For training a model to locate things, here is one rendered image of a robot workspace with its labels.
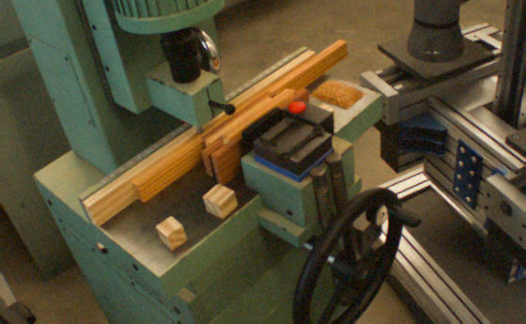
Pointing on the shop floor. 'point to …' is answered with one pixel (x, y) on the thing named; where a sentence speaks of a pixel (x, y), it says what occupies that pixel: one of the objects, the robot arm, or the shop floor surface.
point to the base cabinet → (136, 296)
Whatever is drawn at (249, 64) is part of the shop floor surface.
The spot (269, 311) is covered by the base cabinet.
